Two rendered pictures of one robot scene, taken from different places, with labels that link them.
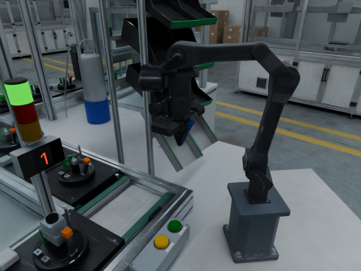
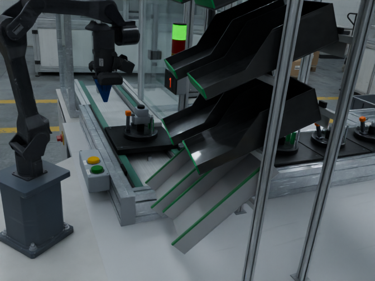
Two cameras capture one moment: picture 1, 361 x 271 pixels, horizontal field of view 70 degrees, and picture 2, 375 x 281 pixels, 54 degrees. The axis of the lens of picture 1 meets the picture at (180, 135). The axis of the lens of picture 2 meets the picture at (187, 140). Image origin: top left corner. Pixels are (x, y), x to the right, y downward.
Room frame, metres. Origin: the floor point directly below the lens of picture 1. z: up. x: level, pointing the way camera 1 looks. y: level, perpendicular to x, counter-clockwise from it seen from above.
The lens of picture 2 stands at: (1.42, -0.70, 1.55)
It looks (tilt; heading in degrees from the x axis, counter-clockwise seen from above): 23 degrees down; 124
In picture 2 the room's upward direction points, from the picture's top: 4 degrees clockwise
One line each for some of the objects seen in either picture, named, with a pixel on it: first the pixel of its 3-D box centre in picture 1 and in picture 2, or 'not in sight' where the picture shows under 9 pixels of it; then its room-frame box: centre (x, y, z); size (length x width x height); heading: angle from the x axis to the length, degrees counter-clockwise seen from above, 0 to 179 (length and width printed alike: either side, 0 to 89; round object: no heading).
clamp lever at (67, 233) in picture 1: (67, 240); (129, 120); (0.47, 0.29, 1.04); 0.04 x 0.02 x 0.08; 59
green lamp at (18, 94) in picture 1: (19, 92); (179, 32); (0.61, 0.39, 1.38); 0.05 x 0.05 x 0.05
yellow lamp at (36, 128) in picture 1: (30, 129); not in sight; (0.61, 0.39, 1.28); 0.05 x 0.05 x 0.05
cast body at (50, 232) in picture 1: (52, 225); (143, 114); (0.50, 0.34, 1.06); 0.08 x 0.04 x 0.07; 59
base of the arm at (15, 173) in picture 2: (258, 187); (29, 163); (0.61, -0.23, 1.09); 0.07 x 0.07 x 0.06; 6
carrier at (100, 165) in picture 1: (74, 166); not in sight; (0.84, 0.41, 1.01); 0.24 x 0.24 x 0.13; 59
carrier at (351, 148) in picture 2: not in sight; (330, 132); (1.10, 0.83, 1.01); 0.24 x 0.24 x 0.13; 59
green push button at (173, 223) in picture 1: (174, 226); (97, 170); (0.58, 0.02, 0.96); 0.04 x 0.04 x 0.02
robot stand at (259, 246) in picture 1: (252, 220); (33, 205); (0.61, -0.23, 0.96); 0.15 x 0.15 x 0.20; 6
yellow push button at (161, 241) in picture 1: (161, 242); (93, 161); (0.52, 0.05, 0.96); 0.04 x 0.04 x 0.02
